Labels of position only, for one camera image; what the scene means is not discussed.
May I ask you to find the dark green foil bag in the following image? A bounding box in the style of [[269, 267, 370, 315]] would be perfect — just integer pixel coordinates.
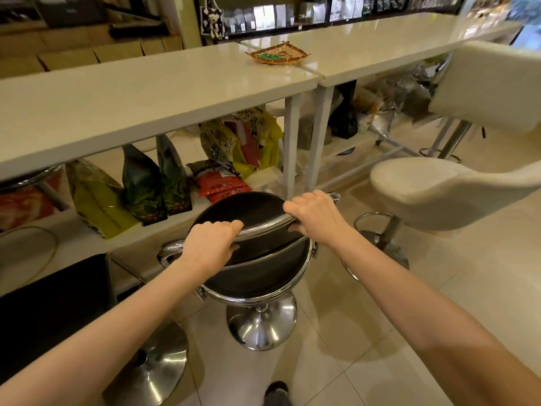
[[156, 134, 193, 216], [122, 144, 168, 227]]

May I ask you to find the white bar stool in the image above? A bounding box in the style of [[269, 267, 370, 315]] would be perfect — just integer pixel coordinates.
[[343, 155, 541, 284], [418, 40, 541, 163]]

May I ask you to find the stack of red packets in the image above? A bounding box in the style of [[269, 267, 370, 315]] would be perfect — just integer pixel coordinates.
[[186, 160, 254, 204]]

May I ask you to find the red plastic bag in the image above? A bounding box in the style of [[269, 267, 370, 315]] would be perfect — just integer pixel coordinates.
[[0, 169, 65, 234]]

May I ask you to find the yellow patterned bag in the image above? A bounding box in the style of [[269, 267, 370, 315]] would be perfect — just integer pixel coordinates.
[[199, 107, 285, 180]]

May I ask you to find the black chrome bar stool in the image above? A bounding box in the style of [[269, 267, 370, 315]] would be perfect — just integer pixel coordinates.
[[157, 191, 341, 351], [0, 253, 189, 406]]

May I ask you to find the person's right forearm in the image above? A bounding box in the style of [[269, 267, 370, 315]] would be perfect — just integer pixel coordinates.
[[332, 224, 541, 406]]

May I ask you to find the person's right hand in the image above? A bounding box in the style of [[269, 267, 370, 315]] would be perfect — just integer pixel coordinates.
[[282, 190, 352, 251]]

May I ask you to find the black plastic bag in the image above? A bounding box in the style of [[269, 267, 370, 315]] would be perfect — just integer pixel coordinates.
[[327, 80, 359, 140]]

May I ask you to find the yellow-green foil bag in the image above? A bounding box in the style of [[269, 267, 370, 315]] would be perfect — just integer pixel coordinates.
[[65, 158, 141, 240]]

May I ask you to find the woven tray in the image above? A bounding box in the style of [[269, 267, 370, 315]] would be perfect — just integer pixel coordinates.
[[245, 41, 311, 66]]

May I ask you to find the person's left hand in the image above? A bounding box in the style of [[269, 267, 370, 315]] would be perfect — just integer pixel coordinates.
[[179, 220, 245, 284]]

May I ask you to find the person's left forearm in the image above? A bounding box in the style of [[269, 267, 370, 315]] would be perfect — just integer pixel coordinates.
[[0, 255, 209, 406]]

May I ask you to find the hanging teddy bear pouch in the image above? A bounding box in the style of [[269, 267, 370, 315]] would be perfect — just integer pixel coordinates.
[[200, 6, 226, 41]]

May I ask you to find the row of shelf packets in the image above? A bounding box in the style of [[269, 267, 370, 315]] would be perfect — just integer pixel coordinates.
[[222, 0, 465, 35]]

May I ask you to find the row of cardboard boxes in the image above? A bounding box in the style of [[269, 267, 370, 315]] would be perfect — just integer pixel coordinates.
[[0, 28, 185, 79]]

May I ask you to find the person's dark shoe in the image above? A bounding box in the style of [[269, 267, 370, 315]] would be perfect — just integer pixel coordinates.
[[264, 381, 293, 406]]

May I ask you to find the pile of silver foil bags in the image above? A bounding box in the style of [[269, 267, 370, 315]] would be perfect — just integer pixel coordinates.
[[354, 62, 438, 138]]

